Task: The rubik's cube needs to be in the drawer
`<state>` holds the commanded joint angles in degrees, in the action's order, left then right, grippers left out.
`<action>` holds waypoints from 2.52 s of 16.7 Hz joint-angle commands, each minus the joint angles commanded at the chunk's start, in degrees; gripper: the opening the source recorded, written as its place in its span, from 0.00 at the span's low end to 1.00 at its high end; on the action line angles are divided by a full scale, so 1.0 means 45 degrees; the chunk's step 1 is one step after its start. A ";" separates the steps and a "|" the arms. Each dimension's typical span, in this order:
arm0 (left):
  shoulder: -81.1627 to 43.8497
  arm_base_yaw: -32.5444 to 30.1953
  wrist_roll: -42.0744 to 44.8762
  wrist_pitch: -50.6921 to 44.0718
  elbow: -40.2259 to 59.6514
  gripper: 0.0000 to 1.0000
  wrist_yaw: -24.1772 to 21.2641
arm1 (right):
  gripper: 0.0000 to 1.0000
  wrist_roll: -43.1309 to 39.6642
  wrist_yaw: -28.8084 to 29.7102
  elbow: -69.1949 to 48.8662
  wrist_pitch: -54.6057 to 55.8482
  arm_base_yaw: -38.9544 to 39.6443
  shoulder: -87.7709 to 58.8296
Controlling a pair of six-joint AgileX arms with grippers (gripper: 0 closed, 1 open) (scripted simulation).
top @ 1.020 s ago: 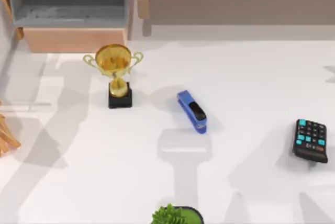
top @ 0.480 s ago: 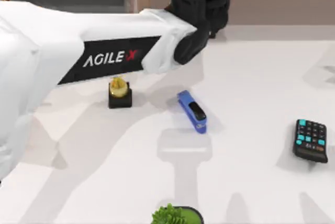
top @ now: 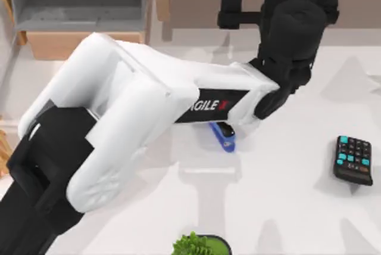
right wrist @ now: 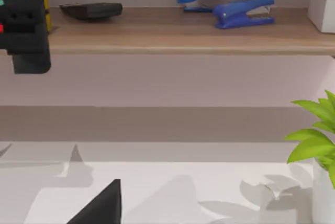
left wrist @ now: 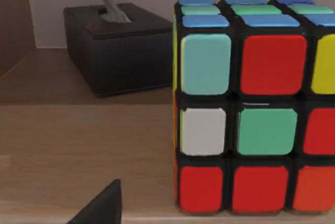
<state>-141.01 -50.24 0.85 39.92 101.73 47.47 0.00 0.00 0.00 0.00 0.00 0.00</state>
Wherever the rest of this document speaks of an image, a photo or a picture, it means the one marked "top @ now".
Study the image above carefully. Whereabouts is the blue and black stapler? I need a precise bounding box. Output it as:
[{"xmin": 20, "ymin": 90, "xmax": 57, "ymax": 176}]
[{"xmin": 207, "ymin": 122, "xmax": 238, "ymax": 154}]

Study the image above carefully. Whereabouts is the pale wooden drawer front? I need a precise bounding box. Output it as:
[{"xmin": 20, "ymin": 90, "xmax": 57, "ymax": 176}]
[{"xmin": 26, "ymin": 30, "xmax": 145, "ymax": 60}]

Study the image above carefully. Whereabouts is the wooden cabinet frame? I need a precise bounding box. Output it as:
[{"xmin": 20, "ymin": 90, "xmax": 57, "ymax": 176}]
[{"xmin": 0, "ymin": 0, "xmax": 28, "ymax": 48}]

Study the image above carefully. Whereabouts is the black calculator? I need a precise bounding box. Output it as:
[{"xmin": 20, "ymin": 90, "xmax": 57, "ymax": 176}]
[{"xmin": 332, "ymin": 135, "xmax": 374, "ymax": 187}]

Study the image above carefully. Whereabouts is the green plant in black pot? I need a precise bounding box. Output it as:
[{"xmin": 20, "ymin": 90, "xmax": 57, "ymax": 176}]
[{"xmin": 171, "ymin": 231, "xmax": 233, "ymax": 255}]

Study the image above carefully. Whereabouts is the wooden basket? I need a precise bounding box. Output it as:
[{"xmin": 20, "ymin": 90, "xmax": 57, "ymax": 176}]
[{"xmin": 0, "ymin": 129, "xmax": 13, "ymax": 179}]

